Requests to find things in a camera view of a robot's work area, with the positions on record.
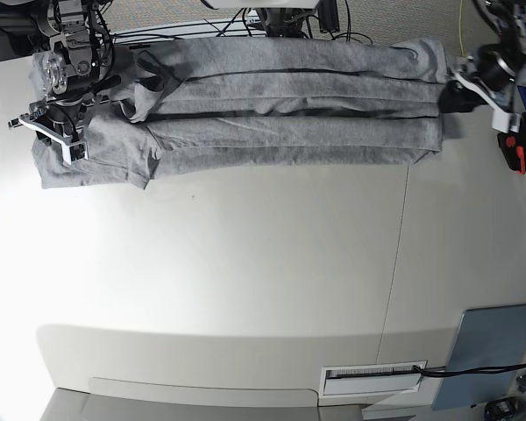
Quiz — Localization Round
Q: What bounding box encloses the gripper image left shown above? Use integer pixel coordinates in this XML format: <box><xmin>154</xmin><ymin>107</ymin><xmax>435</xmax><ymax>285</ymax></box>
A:
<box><xmin>7</xmin><ymin>98</ymin><xmax>110</xmax><ymax>146</ymax></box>

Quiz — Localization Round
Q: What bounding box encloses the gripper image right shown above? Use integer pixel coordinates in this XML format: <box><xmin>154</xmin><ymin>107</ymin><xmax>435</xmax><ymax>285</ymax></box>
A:
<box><xmin>437</xmin><ymin>46</ymin><xmax>522</xmax><ymax>113</ymax></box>

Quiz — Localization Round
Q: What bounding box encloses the grey T-shirt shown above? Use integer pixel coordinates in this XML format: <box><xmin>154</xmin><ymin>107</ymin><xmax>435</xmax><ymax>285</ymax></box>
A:
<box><xmin>32</xmin><ymin>38</ymin><xmax>447</xmax><ymax>189</ymax></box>

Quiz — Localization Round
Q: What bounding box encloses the robot base stand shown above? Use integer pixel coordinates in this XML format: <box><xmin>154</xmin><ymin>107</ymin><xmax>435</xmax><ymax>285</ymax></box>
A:
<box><xmin>201</xmin><ymin>0</ymin><xmax>373</xmax><ymax>41</ymax></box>

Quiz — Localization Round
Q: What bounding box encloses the black orange clamp tool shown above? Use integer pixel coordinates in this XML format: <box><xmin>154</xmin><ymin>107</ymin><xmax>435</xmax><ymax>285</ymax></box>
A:
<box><xmin>497</xmin><ymin>129</ymin><xmax>526</xmax><ymax>175</ymax></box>

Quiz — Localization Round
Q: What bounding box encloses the grey-blue laptop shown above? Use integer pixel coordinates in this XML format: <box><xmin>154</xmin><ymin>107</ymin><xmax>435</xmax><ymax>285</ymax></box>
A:
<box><xmin>431</xmin><ymin>304</ymin><xmax>526</xmax><ymax>410</ymax></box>

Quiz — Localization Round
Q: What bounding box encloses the black device bottom right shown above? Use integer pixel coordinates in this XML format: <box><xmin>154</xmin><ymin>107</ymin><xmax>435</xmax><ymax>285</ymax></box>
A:
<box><xmin>483</xmin><ymin>396</ymin><xmax>525</xmax><ymax>421</ymax></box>

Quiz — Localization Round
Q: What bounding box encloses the white camera box image left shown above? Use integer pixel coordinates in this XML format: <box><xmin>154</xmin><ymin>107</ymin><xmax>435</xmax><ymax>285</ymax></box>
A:
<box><xmin>61</xmin><ymin>140</ymin><xmax>88</xmax><ymax>165</ymax></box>

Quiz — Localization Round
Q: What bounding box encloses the white camera box image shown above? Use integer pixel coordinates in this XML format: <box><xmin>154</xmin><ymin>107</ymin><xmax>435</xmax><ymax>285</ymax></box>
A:
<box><xmin>491</xmin><ymin>109</ymin><xmax>522</xmax><ymax>133</ymax></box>
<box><xmin>61</xmin><ymin>140</ymin><xmax>88</xmax><ymax>165</ymax></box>

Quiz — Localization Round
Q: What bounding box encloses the white camera box image right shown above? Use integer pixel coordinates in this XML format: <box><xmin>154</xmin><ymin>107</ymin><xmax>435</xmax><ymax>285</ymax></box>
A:
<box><xmin>491</xmin><ymin>109</ymin><xmax>522</xmax><ymax>133</ymax></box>

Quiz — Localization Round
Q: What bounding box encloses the black power cable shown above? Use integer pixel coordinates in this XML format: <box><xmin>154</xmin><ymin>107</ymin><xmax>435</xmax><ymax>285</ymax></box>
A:
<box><xmin>414</xmin><ymin>360</ymin><xmax>526</xmax><ymax>379</ymax></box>

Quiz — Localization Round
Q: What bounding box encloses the white table cable grommet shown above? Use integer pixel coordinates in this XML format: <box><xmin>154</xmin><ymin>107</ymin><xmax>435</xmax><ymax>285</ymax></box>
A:
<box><xmin>318</xmin><ymin>360</ymin><xmax>427</xmax><ymax>398</ymax></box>

